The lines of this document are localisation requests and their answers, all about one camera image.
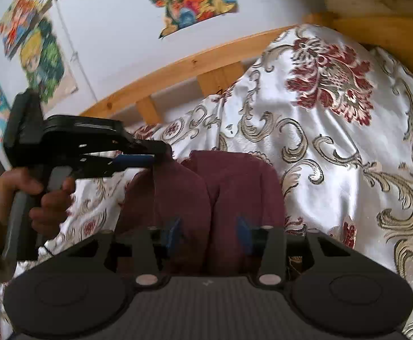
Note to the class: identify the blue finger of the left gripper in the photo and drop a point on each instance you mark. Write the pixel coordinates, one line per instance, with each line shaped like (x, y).
(126, 161)
(158, 149)

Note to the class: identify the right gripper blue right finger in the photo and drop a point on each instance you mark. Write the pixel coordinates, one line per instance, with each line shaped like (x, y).
(245, 235)

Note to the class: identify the floral white satin bedspread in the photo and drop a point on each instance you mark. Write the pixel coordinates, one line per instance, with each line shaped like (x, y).
(335, 121)

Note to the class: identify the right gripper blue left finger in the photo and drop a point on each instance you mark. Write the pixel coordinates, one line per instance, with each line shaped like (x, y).
(170, 234)

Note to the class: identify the anime girl cross-stitch poster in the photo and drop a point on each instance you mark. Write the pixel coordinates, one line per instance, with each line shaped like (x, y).
(44, 64)

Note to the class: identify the top left corner poster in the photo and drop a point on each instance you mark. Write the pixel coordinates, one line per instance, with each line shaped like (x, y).
(18, 20)

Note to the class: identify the person's left hand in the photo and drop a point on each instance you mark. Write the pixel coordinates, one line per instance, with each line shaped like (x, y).
(45, 219)

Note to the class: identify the maroon knit sweater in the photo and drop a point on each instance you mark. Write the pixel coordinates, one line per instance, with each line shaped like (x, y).
(210, 194)

